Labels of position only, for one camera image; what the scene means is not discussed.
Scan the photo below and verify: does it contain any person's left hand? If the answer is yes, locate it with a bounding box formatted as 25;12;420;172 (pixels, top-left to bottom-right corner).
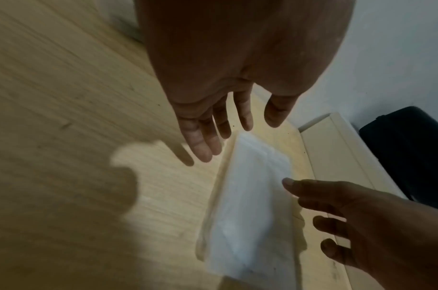
136;0;355;163

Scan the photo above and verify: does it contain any person's right hand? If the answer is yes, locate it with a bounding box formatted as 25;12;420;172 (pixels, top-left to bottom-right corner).
282;178;438;290

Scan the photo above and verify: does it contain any stack of clear plastic bags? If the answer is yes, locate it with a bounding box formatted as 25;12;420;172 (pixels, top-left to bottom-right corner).
195;131;306;284

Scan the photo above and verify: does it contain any black bag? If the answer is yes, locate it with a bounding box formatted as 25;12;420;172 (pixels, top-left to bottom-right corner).
358;106;438;214

